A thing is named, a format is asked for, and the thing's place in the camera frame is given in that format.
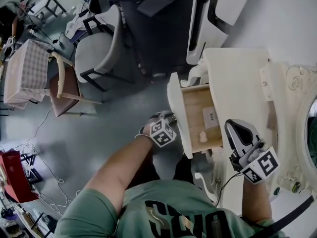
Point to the white desk with black legs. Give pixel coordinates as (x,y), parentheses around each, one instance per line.
(47,2)

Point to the white card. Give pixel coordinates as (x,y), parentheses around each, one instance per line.
(210,118)

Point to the red box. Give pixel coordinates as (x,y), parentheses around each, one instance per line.
(12,175)

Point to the grey white armchair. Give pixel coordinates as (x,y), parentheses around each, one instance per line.
(99,48)

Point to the table with checkered cloth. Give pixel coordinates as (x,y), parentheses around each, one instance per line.
(27,68)

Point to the small white lump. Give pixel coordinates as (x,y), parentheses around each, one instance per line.
(202,137)

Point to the white crumpled cloth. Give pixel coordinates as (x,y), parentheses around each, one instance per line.
(76,23)

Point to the blue office chair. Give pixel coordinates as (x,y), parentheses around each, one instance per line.
(79,37)

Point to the person's right forearm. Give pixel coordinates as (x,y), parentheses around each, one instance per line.
(256,202)

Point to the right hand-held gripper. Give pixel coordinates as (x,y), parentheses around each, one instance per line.
(262,165)

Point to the black chest-mounted phone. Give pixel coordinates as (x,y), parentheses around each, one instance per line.
(294,213)

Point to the person's left forearm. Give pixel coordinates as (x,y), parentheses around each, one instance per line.
(128,162)

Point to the person's black trousers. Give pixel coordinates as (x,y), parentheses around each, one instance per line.
(168,167)

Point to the wooden chair with brown seat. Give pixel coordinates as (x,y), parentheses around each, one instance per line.
(64,90)

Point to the large black massage chair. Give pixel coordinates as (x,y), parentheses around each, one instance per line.
(161,28)

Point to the clear glass jar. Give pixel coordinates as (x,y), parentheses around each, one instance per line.
(296,187)

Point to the white dressing table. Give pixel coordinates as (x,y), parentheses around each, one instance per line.
(242,83)

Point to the black metal stand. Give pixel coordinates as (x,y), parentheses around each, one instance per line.
(31,167)

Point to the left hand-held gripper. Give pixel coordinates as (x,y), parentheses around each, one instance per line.
(162,135)

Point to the small dark round lid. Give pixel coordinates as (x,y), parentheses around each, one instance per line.
(276,191)

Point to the oval white-framed mirror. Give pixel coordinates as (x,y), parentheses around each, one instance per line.
(301,100)

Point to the person's green printed t-shirt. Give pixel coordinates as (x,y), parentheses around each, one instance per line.
(173,207)

